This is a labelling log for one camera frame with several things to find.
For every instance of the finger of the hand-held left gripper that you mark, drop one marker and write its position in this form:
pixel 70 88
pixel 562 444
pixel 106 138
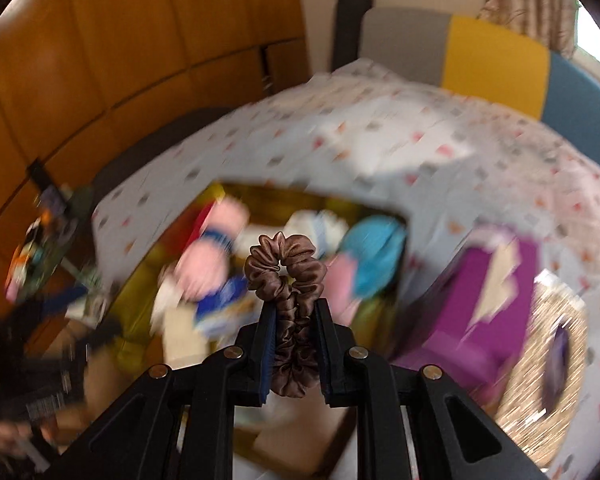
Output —
pixel 62 300

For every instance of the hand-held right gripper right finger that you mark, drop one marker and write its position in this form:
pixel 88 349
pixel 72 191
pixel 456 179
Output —
pixel 327 360

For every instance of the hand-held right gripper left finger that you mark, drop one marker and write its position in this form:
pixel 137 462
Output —
pixel 267 355

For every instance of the blue tissue pack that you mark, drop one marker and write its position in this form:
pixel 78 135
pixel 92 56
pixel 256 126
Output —
pixel 225 305

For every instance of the gold metal box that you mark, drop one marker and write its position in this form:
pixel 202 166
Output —
pixel 145 280

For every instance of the white oblong sponge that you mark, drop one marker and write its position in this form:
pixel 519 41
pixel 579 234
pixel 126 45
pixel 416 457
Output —
pixel 180 332

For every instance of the brown satin scrunchie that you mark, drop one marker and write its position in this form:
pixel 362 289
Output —
pixel 290 260

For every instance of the pink plush toy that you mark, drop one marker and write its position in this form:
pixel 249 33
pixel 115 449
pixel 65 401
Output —
pixel 205 260

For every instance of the blue plush toy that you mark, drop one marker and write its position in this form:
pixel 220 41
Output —
pixel 375 255

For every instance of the dark cluttered shelf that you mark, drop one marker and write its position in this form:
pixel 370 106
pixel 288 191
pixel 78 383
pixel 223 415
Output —
pixel 45 245

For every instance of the purple carton box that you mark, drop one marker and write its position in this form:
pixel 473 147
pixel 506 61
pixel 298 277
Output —
pixel 480 310

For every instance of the ornate gold tissue box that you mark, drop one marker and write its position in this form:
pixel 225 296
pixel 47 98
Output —
pixel 535 360

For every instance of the wooden wardrobe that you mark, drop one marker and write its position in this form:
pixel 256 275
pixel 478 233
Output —
pixel 130 35

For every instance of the grey yellow blue headboard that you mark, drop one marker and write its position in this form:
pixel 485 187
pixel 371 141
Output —
pixel 490 60

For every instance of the beige patterned curtain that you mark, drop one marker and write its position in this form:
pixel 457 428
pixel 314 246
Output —
pixel 525 0

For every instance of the dark bed post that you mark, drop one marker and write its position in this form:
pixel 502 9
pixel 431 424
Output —
pixel 350 25

